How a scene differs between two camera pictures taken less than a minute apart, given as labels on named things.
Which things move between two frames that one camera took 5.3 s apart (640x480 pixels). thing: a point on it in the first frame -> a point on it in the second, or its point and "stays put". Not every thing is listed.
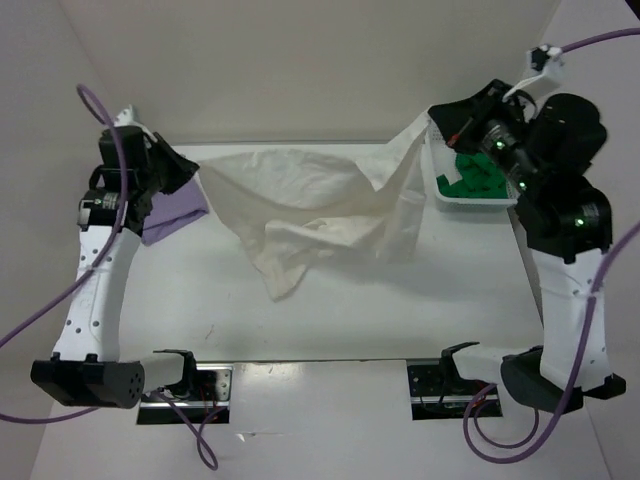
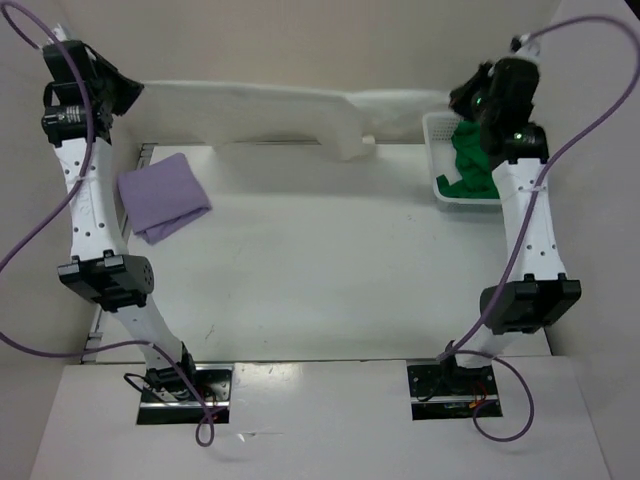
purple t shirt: x=171 y=210 stays put
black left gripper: x=184 y=167 -> x=129 y=88
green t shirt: x=482 y=177 stays put
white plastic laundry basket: x=443 y=160 stays put
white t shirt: x=290 y=212 -> x=179 y=111
